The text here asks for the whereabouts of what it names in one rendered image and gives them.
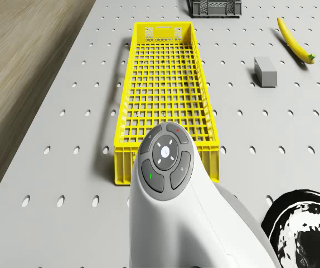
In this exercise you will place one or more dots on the dark grey basket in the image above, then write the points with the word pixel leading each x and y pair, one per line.
pixel 215 9

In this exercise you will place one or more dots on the black plate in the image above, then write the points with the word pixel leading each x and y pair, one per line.
pixel 277 223

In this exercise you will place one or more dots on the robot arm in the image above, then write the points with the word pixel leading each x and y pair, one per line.
pixel 176 223

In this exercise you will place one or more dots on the yellow basket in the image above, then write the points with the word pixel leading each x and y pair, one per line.
pixel 123 167

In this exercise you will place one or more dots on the grey cube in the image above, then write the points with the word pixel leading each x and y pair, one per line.
pixel 267 78

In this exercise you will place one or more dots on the banana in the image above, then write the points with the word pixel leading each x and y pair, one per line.
pixel 292 40

